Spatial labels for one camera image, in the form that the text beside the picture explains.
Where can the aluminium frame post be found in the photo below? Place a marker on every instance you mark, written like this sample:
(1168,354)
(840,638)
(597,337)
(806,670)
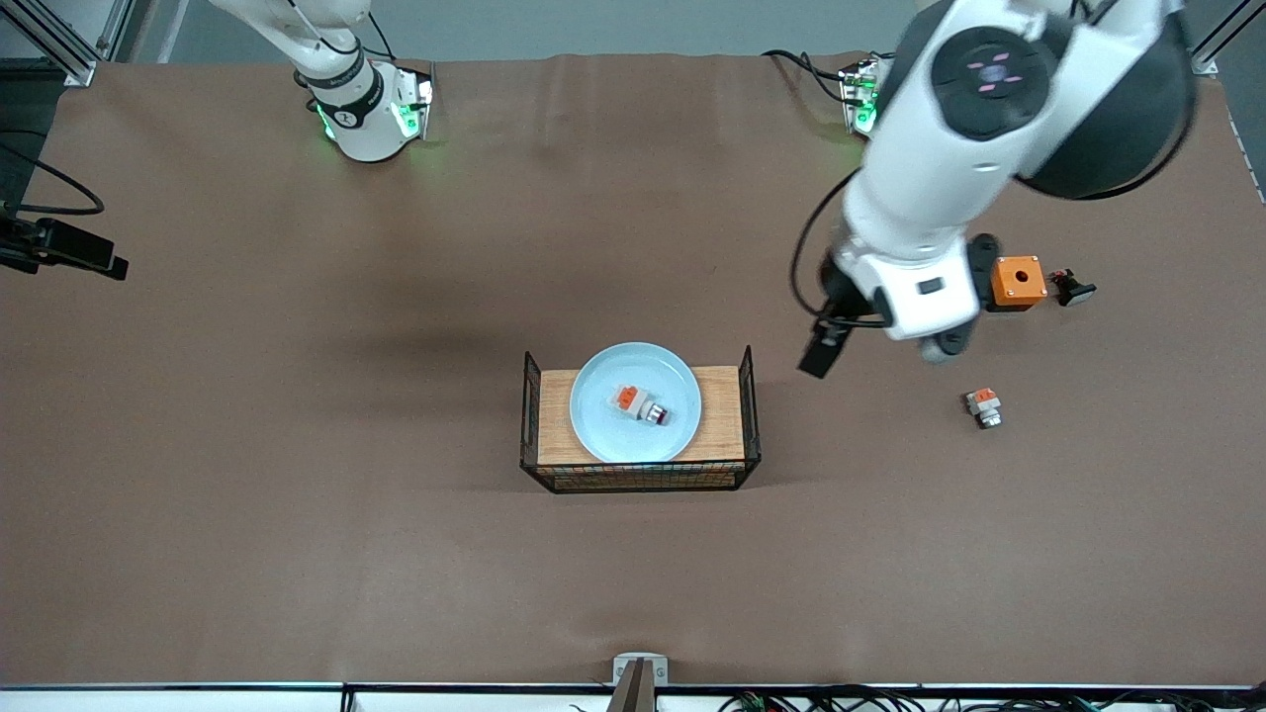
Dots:
(69,64)
(1202,61)

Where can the orange button enclosure box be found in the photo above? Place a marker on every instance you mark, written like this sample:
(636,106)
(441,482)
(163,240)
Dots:
(1019,289)

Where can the wooden board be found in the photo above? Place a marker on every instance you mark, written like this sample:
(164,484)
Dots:
(554,425)

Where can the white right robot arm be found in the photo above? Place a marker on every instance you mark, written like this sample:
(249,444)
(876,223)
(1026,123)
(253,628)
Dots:
(366,129)

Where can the light blue round plate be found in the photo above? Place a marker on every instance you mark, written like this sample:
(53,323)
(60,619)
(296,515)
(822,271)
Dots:
(603,435)

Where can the white table edge rail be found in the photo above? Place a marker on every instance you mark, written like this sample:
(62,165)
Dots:
(198,700)

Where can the white orange push button switch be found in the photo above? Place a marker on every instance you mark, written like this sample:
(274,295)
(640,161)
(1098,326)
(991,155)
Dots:
(984,405)

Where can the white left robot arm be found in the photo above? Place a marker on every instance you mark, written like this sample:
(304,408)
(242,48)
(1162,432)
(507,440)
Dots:
(940,198)

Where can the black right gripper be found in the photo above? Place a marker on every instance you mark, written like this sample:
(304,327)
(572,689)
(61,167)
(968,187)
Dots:
(14,231)

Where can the black button head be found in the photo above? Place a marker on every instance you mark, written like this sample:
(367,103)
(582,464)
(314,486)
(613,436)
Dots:
(1073,290)

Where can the brown table cover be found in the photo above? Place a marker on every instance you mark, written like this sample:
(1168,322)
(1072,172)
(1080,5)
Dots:
(633,574)

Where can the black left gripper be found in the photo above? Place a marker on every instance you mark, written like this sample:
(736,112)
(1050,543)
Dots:
(837,294)

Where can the red push button switch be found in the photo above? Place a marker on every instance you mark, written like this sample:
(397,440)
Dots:
(633,400)

